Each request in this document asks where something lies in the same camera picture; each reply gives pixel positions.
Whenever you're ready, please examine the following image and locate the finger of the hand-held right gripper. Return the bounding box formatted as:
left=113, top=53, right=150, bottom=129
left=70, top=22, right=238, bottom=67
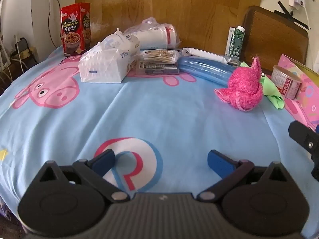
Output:
left=288, top=121, right=319, bottom=182

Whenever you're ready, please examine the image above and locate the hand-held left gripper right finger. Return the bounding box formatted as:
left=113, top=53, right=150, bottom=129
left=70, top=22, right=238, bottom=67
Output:
left=197, top=150, right=291, bottom=203

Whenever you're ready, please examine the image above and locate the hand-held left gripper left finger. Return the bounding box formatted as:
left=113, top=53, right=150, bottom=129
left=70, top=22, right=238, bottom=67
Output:
left=37, top=149, right=130, bottom=204

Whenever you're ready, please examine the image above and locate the pink fluffy cloth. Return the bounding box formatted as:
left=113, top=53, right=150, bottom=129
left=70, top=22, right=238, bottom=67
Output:
left=214, top=56, right=263, bottom=112

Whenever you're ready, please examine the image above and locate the green cloth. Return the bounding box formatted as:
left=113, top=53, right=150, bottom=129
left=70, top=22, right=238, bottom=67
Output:
left=239, top=62, right=285, bottom=110

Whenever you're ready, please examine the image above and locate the red label can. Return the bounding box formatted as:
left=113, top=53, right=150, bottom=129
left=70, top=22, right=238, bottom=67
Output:
left=271, top=65, right=302, bottom=99

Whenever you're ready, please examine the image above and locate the blue printed blanket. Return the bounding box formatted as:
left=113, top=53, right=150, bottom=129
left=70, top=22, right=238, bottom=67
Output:
left=0, top=45, right=319, bottom=239

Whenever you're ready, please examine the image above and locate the blue tube pack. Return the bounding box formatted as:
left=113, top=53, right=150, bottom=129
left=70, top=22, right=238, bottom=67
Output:
left=177, top=56, right=241, bottom=86

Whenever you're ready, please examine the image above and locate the white tissue pack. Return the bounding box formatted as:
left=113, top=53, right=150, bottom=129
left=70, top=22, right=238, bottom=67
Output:
left=78, top=28, right=140, bottom=83

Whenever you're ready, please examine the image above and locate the brown chair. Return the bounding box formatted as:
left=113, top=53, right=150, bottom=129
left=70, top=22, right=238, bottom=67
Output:
left=240, top=6, right=309, bottom=76

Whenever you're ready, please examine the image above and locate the dark flat box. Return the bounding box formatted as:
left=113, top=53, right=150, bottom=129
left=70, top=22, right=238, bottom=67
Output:
left=135, top=60, right=180, bottom=75

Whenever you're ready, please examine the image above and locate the white long box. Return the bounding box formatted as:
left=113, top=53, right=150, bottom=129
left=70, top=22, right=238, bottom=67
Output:
left=181, top=47, right=236, bottom=65

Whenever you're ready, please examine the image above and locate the green drink carton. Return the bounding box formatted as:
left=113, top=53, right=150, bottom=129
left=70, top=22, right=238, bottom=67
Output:
left=225, top=25, right=247, bottom=61

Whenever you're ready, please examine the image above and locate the black tape strip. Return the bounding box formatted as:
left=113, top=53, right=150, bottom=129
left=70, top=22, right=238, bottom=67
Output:
left=274, top=1, right=309, bottom=30

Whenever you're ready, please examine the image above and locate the cotton swab pack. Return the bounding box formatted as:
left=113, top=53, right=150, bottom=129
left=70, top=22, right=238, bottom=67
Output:
left=140, top=49, right=180, bottom=65

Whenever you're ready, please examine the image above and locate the plastic bag with white roll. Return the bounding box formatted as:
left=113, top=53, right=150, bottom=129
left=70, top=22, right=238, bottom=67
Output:
left=123, top=17, right=180, bottom=50

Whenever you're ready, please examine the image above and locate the red snack box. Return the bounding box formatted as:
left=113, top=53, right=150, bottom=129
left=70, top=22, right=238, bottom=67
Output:
left=60, top=2, right=91, bottom=58

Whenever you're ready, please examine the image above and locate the black adapter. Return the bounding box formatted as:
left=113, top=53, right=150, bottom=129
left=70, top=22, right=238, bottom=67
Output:
left=16, top=38, right=28, bottom=53

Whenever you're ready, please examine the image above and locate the wooden headboard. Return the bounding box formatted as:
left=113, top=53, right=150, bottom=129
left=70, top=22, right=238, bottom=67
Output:
left=75, top=0, right=266, bottom=55

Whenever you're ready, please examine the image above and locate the black hanging cable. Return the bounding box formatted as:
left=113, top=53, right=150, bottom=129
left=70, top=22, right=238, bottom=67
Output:
left=48, top=0, right=58, bottom=48

